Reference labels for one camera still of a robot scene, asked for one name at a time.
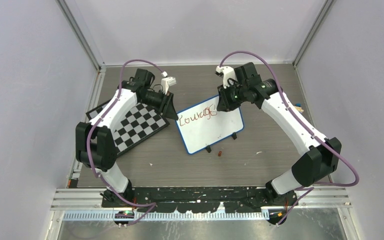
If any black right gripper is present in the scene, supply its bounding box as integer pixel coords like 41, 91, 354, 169
218, 80, 248, 112

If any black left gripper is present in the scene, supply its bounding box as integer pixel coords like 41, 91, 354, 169
140, 89, 179, 120

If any black white chessboard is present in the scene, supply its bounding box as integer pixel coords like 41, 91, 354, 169
85, 100, 171, 158

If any blue framed whiteboard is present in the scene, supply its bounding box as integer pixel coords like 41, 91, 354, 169
175, 95, 245, 155

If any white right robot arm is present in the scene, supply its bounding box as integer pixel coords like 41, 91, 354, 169
215, 62, 342, 205

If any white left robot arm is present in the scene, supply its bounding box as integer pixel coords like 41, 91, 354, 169
75, 68, 178, 207

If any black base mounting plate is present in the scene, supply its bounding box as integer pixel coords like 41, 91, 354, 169
101, 186, 299, 214

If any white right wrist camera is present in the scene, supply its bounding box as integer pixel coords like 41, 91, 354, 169
215, 66, 236, 89

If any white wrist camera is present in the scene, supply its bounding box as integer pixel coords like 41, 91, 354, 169
161, 71, 177, 95
215, 66, 236, 89

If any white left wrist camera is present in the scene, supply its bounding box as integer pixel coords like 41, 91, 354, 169
161, 71, 177, 95

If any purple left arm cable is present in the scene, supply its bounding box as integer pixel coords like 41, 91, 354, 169
85, 59, 168, 227

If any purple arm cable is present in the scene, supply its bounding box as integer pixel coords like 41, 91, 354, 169
85, 59, 168, 227
218, 50, 361, 227

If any aluminium frame rail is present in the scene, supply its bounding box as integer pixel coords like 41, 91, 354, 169
55, 0, 105, 71

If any white slotted cable duct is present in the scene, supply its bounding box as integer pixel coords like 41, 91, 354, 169
62, 209, 270, 222

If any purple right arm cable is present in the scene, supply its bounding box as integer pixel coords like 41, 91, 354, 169
218, 50, 361, 227

